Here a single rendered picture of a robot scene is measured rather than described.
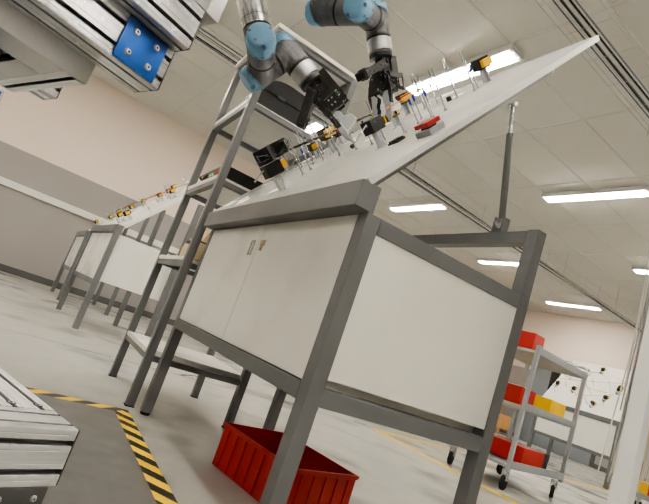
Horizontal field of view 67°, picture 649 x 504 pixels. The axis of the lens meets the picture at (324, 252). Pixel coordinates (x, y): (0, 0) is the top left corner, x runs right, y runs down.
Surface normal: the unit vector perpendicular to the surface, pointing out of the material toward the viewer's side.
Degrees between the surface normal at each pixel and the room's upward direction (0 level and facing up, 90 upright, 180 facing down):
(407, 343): 90
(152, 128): 90
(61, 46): 90
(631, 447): 90
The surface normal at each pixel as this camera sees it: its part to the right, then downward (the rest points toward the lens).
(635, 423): -0.77, -0.37
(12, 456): 0.78, 0.15
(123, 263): 0.56, 0.04
